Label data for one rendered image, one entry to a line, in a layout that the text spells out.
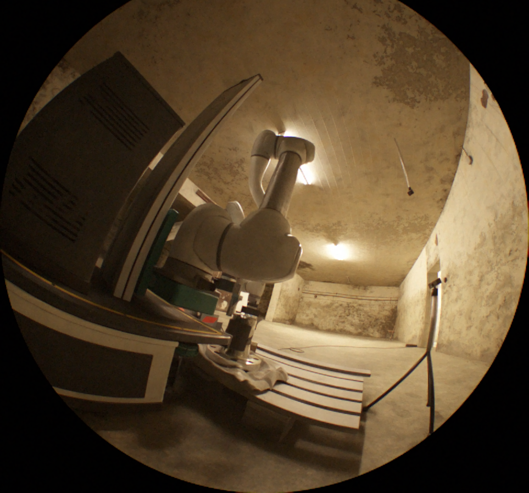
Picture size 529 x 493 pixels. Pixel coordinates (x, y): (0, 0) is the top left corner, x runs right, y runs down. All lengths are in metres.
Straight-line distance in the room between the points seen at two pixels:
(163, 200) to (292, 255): 0.43
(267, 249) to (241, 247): 0.07
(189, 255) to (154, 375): 0.34
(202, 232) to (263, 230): 0.17
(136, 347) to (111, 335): 0.07
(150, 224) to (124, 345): 0.35
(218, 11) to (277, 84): 1.33
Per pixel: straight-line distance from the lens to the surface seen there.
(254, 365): 0.85
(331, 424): 0.62
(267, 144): 0.95
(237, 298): 0.79
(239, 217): 1.25
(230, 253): 0.48
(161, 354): 0.50
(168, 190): 0.63
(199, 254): 0.52
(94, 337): 0.43
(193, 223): 0.55
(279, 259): 0.46
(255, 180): 0.90
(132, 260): 0.58
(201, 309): 0.54
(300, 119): 2.90
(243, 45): 2.71
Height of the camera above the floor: 0.44
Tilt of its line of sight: 24 degrees up
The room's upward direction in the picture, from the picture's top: 17 degrees clockwise
